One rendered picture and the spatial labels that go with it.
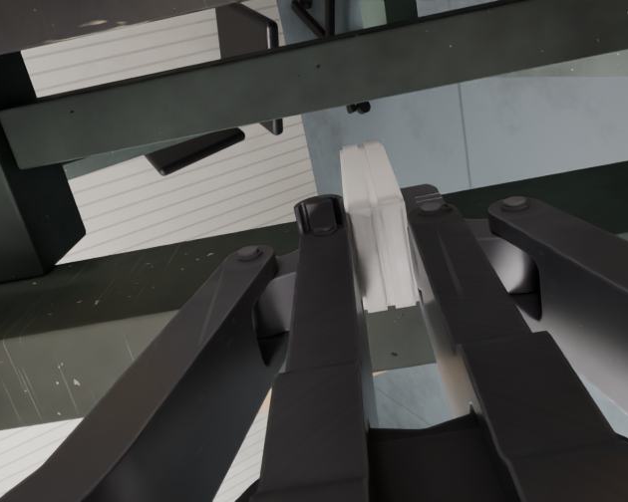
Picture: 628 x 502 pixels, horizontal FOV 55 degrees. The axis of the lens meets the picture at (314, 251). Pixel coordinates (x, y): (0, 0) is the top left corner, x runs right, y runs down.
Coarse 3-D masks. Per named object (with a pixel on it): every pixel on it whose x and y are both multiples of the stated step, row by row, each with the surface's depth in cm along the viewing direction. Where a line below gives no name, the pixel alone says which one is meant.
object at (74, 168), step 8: (192, 136) 110; (152, 144) 104; (160, 144) 106; (168, 144) 107; (112, 152) 99; (120, 152) 100; (128, 152) 102; (136, 152) 103; (144, 152) 105; (72, 160) 95; (80, 160) 95; (88, 160) 97; (96, 160) 98; (104, 160) 99; (112, 160) 101; (120, 160) 102; (64, 168) 95; (72, 168) 96; (80, 168) 97; (88, 168) 98; (96, 168) 100; (72, 176) 97
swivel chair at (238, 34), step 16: (304, 0) 291; (224, 16) 255; (240, 16) 243; (256, 16) 234; (304, 16) 283; (224, 32) 261; (240, 32) 248; (256, 32) 236; (272, 32) 230; (320, 32) 277; (224, 48) 267; (240, 48) 253; (256, 48) 241; (352, 112) 278; (272, 128) 256; (176, 144) 249; (192, 144) 247; (208, 144) 246; (224, 144) 247; (160, 160) 242; (176, 160) 241; (192, 160) 243
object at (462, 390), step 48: (432, 240) 13; (432, 288) 11; (480, 288) 11; (432, 336) 13; (480, 336) 9; (528, 336) 8; (480, 384) 7; (528, 384) 7; (576, 384) 7; (528, 432) 6; (576, 432) 6; (528, 480) 6; (576, 480) 5; (624, 480) 5
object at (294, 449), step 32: (320, 224) 15; (320, 256) 13; (352, 256) 14; (320, 288) 12; (352, 288) 12; (320, 320) 11; (352, 320) 10; (288, 352) 10; (320, 352) 10; (352, 352) 9; (288, 384) 8; (320, 384) 8; (352, 384) 8; (288, 416) 8; (320, 416) 7; (352, 416) 7; (288, 448) 7; (320, 448) 7; (352, 448) 7; (288, 480) 6; (320, 480) 6; (352, 480) 6
